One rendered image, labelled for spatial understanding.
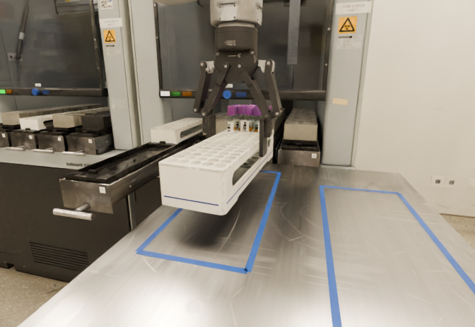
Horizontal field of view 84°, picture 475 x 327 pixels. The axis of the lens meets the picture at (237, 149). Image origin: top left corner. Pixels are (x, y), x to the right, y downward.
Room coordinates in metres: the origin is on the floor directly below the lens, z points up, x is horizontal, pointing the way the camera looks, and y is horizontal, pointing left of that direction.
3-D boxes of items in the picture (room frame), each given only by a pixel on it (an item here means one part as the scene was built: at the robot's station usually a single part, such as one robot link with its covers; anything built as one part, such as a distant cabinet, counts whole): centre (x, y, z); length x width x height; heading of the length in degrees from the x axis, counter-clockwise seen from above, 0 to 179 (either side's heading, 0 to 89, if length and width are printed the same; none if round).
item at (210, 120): (0.52, 0.05, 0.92); 0.03 x 0.01 x 0.07; 160
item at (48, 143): (1.39, 0.70, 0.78); 0.73 x 0.14 x 0.09; 166
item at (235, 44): (0.50, 0.00, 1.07); 0.08 x 0.07 x 0.09; 70
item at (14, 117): (1.24, 1.06, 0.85); 0.12 x 0.02 x 0.06; 76
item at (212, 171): (0.47, 0.01, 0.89); 0.30 x 0.10 x 0.06; 160
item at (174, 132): (1.04, 0.22, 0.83); 0.30 x 0.10 x 0.06; 166
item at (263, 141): (0.48, -0.05, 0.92); 0.03 x 0.01 x 0.07; 160
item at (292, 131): (0.91, -0.22, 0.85); 0.12 x 0.02 x 0.06; 75
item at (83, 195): (0.87, 0.26, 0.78); 0.73 x 0.14 x 0.09; 166
